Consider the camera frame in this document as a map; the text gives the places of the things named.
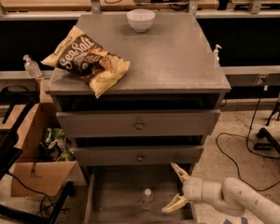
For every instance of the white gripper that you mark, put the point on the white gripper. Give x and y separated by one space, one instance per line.
193 189

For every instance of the green snack bags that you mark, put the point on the green snack bags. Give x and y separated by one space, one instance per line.
54 145

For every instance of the sea salt chip bag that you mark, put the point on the sea salt chip bag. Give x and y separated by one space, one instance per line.
80 55

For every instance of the brown cardboard box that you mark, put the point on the brown cardboard box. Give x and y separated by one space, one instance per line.
33 168

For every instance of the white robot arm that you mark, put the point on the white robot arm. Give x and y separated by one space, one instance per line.
231 197

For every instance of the grey top drawer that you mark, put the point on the grey top drawer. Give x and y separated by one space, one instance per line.
123 124

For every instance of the grey drawer cabinet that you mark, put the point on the grey drawer cabinet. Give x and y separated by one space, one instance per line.
172 69

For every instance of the small pump bottle right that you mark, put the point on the small pump bottle right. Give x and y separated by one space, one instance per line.
216 54

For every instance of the clear sanitizer bottle left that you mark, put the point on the clear sanitizer bottle left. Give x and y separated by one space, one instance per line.
31 66

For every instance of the grey middle drawer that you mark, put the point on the grey middle drawer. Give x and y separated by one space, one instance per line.
98 156

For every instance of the white ceramic bowl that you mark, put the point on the white ceramic bowl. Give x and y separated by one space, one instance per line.
140 19

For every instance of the clear plastic water bottle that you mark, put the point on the clear plastic water bottle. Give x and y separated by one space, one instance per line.
147 198

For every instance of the grey open bottom drawer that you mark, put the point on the grey open bottom drawer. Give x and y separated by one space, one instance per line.
115 195

